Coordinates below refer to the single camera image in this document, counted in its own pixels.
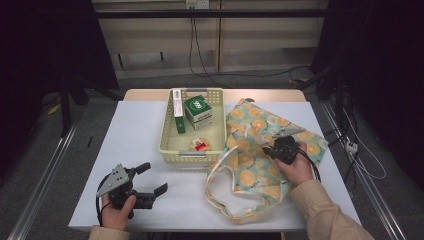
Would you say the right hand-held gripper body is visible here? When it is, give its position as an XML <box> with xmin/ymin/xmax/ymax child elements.
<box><xmin>266</xmin><ymin>127</ymin><xmax>306</xmax><ymax>166</ymax></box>

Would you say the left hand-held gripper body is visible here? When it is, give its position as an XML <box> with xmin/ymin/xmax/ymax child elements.
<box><xmin>95</xmin><ymin>163</ymin><xmax>158</xmax><ymax>220</ymax></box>

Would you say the orange print fabric bag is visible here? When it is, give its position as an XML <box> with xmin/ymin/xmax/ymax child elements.
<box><xmin>204</xmin><ymin>98</ymin><xmax>329</xmax><ymax>225</ymax></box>

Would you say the cream perforated plastic basket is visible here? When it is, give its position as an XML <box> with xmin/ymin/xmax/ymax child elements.
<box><xmin>158</xmin><ymin>87</ymin><xmax>229</xmax><ymax>165</ymax></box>

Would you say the long green and white box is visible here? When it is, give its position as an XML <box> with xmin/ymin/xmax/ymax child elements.
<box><xmin>171</xmin><ymin>88</ymin><xmax>187</xmax><ymax>135</ymax></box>

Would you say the green and white square box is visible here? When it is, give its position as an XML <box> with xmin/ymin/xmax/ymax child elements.
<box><xmin>183</xmin><ymin>95</ymin><xmax>214</xmax><ymax>131</ymax></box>

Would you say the person's right hand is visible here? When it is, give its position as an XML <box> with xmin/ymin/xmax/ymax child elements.
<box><xmin>274</xmin><ymin>140</ymin><xmax>314</xmax><ymax>187</ymax></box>

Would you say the person's left hand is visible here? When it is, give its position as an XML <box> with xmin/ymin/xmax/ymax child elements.
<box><xmin>100</xmin><ymin>194</ymin><xmax>138</xmax><ymax>232</ymax></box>

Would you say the white power strip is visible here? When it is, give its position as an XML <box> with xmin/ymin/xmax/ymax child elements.
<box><xmin>344</xmin><ymin>140</ymin><xmax>359</xmax><ymax>155</ymax></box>

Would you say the dark metal stand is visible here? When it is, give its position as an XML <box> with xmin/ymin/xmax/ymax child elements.
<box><xmin>296</xmin><ymin>66</ymin><xmax>348</xmax><ymax>134</ymax></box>
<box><xmin>59</xmin><ymin>71</ymin><xmax>124</xmax><ymax>138</ymax></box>

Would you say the dark curtain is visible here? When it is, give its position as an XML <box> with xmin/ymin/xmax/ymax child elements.
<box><xmin>311</xmin><ymin>0</ymin><xmax>424</xmax><ymax>188</ymax></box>
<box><xmin>0</xmin><ymin>0</ymin><xmax>120</xmax><ymax>174</ymax></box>

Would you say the black horizontal bar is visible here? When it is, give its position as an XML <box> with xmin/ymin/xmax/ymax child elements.
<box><xmin>93</xmin><ymin>9</ymin><xmax>329</xmax><ymax>20</ymax></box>

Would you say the right hand-held gripper cable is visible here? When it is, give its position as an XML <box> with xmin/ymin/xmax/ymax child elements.
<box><xmin>298</xmin><ymin>148</ymin><xmax>322</xmax><ymax>184</ymax></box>

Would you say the hand-held gripper cable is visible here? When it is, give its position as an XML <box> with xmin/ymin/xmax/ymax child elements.
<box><xmin>95</xmin><ymin>176</ymin><xmax>113</xmax><ymax>228</ymax></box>
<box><xmin>298</xmin><ymin>148</ymin><xmax>322</xmax><ymax>184</ymax></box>

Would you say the left hand-held gripper cable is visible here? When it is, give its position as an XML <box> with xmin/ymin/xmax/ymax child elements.
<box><xmin>95</xmin><ymin>176</ymin><xmax>113</xmax><ymax>228</ymax></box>

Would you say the metal floor rail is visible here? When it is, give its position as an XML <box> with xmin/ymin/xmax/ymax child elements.
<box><xmin>319</xmin><ymin>101</ymin><xmax>408</xmax><ymax>240</ymax></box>
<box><xmin>6</xmin><ymin>123</ymin><xmax>81</xmax><ymax>240</ymax></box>

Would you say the white cable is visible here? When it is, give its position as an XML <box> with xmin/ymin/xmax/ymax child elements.
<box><xmin>343</xmin><ymin>109</ymin><xmax>388</xmax><ymax>181</ymax></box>

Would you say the black floor cable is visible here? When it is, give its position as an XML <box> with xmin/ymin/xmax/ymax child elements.
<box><xmin>193</xmin><ymin>18</ymin><xmax>313</xmax><ymax>80</ymax></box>

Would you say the black hanging cable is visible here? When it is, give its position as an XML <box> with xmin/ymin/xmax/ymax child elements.
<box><xmin>188</xmin><ymin>8</ymin><xmax>231</xmax><ymax>89</ymax></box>

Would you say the white wall socket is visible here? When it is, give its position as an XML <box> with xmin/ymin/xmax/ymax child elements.
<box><xmin>185</xmin><ymin>0</ymin><xmax>210</xmax><ymax>10</ymax></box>

